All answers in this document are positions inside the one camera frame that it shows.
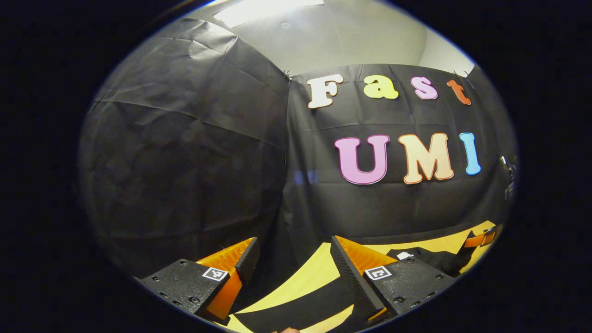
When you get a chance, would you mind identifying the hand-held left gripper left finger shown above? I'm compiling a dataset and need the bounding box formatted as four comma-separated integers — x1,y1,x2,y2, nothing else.
136,237,261,324

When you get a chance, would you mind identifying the ceiling light panel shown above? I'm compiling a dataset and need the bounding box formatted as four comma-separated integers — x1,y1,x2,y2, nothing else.
213,0,324,28

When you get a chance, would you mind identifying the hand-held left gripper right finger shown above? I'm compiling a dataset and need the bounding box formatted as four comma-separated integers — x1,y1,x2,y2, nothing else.
330,235,461,324

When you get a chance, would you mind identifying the black buttoned shirt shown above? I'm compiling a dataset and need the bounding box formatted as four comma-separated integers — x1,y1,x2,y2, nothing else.
234,247,472,333

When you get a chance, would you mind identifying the black backdrop cloth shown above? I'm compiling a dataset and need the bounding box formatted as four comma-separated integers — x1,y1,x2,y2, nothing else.
79,16,518,315

